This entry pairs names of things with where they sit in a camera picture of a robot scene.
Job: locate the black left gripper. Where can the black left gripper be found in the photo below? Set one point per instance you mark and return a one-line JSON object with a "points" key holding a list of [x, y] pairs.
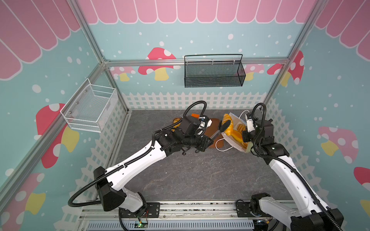
{"points": [[203, 146]]}

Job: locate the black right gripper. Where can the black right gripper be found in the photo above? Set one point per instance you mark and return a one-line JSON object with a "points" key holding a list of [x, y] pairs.
{"points": [[247, 136]]}

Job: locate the yellow round fake bun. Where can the yellow round fake bun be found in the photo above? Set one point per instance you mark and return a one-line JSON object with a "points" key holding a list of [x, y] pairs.
{"points": [[175, 121]]}

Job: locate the white paper bag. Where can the white paper bag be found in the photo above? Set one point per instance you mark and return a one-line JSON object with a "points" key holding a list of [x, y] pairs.
{"points": [[244, 147]]}

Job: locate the steel tongs with black tips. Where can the steel tongs with black tips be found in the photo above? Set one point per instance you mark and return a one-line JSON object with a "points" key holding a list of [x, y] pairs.
{"points": [[221, 128]]}

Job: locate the ridged fake bread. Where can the ridged fake bread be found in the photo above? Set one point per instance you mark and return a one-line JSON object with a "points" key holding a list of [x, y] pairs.
{"points": [[241, 128]]}

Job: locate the small yellow fake bread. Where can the small yellow fake bread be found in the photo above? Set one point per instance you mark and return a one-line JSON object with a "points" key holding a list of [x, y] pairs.
{"points": [[230, 129]]}

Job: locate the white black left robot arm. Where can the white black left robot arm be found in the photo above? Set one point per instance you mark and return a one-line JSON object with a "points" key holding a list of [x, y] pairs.
{"points": [[108, 187]]}

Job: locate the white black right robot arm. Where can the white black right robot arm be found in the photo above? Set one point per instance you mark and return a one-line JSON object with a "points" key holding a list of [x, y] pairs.
{"points": [[312, 213]]}

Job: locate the flat oval fake bread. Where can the flat oval fake bread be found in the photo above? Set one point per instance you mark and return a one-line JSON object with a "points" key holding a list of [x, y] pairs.
{"points": [[237, 136]]}

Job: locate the brown plastic tray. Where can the brown plastic tray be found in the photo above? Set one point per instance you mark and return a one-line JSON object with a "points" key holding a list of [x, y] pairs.
{"points": [[213, 129]]}

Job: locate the black mesh wall basket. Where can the black mesh wall basket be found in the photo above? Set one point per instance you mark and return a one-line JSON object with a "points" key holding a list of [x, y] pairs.
{"points": [[213, 70]]}

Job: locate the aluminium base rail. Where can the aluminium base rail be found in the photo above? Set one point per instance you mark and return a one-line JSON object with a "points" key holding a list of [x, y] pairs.
{"points": [[214, 215]]}

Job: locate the white wire wall basket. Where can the white wire wall basket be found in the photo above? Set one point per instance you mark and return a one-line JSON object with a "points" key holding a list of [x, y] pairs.
{"points": [[90, 107]]}

